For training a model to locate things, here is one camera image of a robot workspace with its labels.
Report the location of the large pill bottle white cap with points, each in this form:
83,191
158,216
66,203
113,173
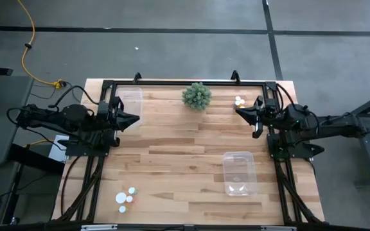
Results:
121,198

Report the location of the black aluminium table frame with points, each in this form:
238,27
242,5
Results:
188,83

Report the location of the silver metal bracket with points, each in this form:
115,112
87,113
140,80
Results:
98,227
278,228

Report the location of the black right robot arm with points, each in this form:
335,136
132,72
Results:
300,120

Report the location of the teal pill bottle white cap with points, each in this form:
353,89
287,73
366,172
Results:
132,190

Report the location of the black metal stand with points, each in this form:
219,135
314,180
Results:
369,150

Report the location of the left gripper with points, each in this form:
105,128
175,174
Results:
114,122

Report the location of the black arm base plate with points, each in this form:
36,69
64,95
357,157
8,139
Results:
85,150
272,150

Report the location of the white paper sheet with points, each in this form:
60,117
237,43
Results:
56,154

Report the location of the orange pill bottle white cap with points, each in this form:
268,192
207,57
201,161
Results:
129,199

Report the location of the clear plastic bin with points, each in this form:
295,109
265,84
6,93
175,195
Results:
239,179
130,96

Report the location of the green potted artificial plant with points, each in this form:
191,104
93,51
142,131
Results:
197,96

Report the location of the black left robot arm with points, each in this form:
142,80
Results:
72,117

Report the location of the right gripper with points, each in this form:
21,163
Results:
262,115

